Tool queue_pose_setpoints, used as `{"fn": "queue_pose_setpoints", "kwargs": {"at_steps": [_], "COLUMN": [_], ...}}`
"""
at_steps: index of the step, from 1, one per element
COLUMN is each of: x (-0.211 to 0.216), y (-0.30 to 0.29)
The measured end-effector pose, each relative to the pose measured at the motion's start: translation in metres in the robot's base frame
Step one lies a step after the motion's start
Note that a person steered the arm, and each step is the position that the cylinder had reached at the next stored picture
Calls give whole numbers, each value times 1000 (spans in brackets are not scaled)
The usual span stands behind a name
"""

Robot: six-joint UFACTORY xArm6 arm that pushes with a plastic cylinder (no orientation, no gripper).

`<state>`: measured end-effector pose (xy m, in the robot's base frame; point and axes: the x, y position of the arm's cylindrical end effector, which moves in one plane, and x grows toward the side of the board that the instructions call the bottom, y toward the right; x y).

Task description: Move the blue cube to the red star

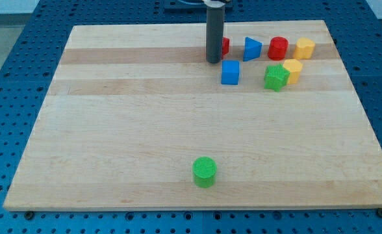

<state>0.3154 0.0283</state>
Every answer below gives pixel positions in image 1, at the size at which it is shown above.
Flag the blue triangle block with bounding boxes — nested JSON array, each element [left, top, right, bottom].
[[243, 37, 262, 62]]

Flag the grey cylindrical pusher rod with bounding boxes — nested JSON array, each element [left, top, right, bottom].
[[203, 0, 225, 64]]

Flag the red star block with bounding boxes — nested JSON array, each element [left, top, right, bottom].
[[222, 37, 230, 59]]

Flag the green star block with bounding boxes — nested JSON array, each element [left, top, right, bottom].
[[264, 64, 290, 92]]

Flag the wooden board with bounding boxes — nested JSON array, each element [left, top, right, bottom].
[[3, 20, 382, 212]]

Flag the blue cube block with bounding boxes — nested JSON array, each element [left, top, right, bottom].
[[221, 60, 240, 85]]

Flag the green cylinder block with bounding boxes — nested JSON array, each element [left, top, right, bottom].
[[192, 156, 217, 188]]

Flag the red cylinder block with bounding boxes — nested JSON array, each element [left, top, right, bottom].
[[268, 36, 288, 60]]

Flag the yellow heart block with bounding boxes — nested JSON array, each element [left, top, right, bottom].
[[293, 37, 316, 60]]

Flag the yellow hexagon block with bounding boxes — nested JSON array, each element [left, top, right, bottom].
[[283, 59, 303, 85]]

